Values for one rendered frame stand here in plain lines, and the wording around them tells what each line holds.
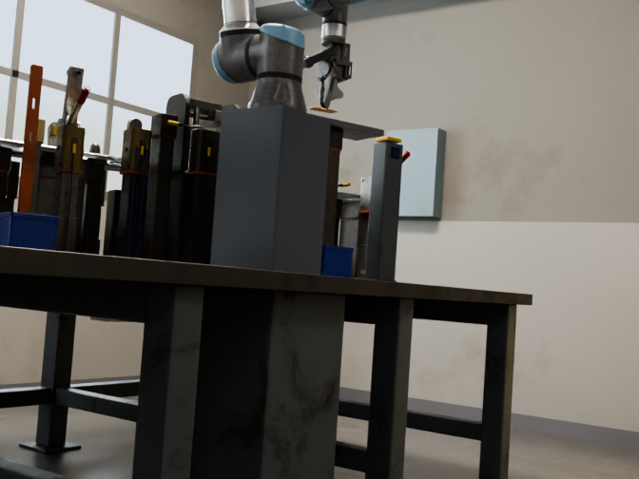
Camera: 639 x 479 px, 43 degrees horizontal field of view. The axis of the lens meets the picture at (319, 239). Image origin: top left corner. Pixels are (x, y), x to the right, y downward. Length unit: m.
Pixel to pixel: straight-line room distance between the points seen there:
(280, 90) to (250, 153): 0.18
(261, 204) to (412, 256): 2.88
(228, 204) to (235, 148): 0.14
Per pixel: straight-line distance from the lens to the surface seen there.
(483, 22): 4.86
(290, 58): 2.07
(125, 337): 4.88
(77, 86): 2.30
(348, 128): 2.43
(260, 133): 1.98
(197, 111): 2.36
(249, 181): 1.97
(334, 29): 2.49
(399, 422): 2.28
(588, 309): 4.35
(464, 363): 4.60
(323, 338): 2.00
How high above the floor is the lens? 0.67
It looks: 3 degrees up
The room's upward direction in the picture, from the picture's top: 4 degrees clockwise
